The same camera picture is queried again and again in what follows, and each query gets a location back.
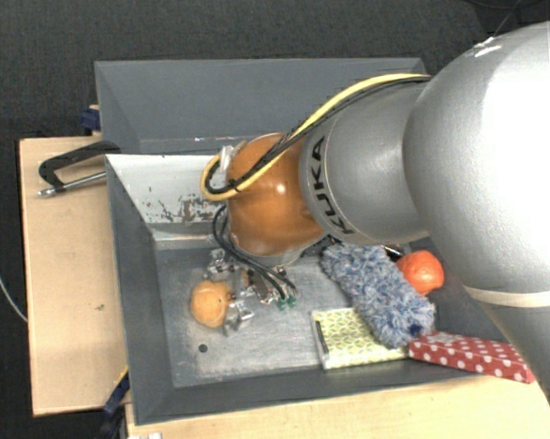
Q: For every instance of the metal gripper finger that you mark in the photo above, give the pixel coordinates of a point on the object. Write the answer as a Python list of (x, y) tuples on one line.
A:
[(238, 318), (220, 263)]

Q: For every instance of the tan-orange round fruit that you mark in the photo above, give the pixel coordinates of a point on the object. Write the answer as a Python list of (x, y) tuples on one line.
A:
[(208, 304)]

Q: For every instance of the grey metal bin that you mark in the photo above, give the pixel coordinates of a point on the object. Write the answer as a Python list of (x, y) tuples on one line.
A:
[(265, 350)]

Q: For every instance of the yellow-green patterned box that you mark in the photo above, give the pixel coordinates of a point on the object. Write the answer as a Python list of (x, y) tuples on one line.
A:
[(347, 342)]

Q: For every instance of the blue fluffy duster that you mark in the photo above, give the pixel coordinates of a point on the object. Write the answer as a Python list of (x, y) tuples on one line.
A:
[(378, 291)]

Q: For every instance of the pale wood board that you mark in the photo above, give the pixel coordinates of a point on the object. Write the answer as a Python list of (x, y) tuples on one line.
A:
[(70, 275)]

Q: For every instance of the bright orange fruit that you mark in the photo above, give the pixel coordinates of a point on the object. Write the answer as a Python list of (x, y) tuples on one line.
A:
[(423, 273)]

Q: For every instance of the red white-dotted box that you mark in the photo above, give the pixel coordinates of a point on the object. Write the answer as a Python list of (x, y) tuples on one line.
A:
[(472, 352)]

